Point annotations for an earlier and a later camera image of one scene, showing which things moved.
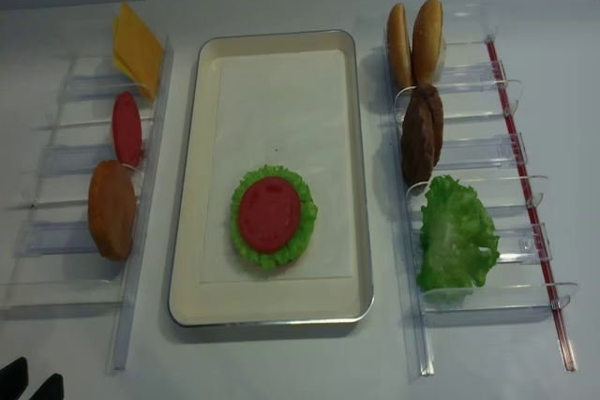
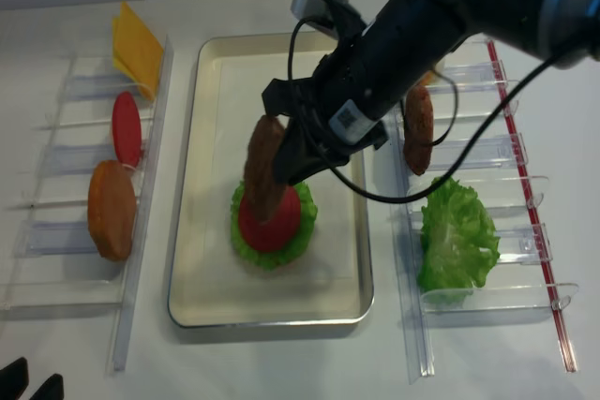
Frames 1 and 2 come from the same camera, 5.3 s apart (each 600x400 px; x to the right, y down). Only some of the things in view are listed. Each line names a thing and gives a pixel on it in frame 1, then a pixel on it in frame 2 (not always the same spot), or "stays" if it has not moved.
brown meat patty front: x=417 y=140 → x=263 y=191
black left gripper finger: x=15 y=377 stays
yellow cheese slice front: x=139 y=51 stays
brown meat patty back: x=436 y=103 → x=418 y=128
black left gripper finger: x=52 y=389 stays
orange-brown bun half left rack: x=112 y=209 stays
